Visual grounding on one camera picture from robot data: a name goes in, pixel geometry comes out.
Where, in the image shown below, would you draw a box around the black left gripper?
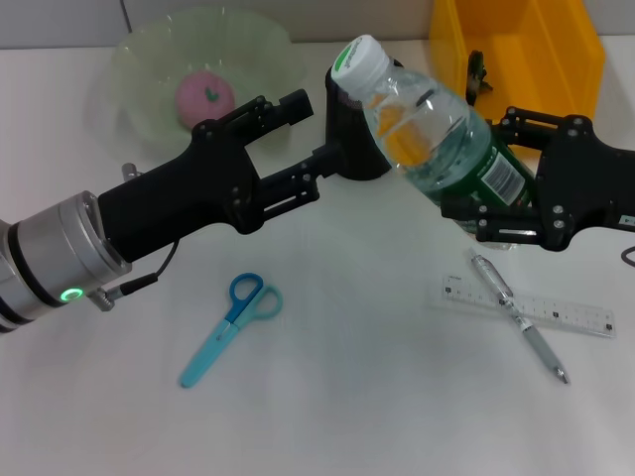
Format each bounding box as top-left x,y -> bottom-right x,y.
97,88 -> 343,264

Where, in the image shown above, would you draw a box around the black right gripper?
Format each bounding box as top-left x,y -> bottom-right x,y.
440,106 -> 635,252

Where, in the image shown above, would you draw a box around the pink toy peach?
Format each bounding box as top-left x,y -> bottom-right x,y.
176,69 -> 237,131

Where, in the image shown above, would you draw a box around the clear bottle with green label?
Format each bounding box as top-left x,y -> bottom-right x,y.
329,33 -> 540,234

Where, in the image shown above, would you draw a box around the green plastic wrapper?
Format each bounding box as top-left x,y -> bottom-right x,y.
465,49 -> 495,105

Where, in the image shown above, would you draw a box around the transparent plastic ruler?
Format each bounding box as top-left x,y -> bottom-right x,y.
429,271 -> 618,340

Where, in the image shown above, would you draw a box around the translucent green fruit plate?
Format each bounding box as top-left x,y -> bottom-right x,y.
88,5 -> 307,165

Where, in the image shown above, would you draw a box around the grey retractable pen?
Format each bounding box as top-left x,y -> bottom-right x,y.
468,250 -> 571,386

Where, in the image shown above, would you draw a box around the blue scissors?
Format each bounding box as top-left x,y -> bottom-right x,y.
179,271 -> 285,390

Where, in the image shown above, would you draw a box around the black mesh cylinder cup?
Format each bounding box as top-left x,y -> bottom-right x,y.
324,53 -> 413,182

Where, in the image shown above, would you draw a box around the yellow plastic storage bin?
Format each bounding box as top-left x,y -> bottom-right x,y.
429,0 -> 607,160

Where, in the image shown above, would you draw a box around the left gripper cable with connector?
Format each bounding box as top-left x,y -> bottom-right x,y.
86,240 -> 181,312

